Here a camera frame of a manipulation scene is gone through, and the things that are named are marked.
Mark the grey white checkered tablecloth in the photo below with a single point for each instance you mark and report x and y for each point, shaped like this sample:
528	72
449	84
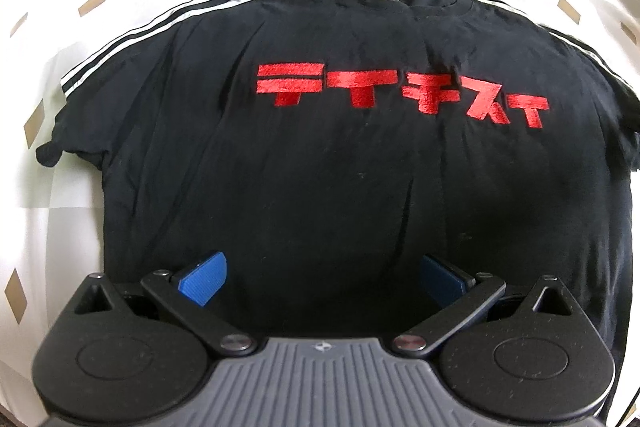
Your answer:
65	207

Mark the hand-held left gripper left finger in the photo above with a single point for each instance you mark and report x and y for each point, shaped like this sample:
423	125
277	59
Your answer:
202	279

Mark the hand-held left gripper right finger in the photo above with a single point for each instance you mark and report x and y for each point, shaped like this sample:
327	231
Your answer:
442	278

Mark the black t-shirt with red print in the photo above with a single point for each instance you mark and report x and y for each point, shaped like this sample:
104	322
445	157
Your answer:
325	182

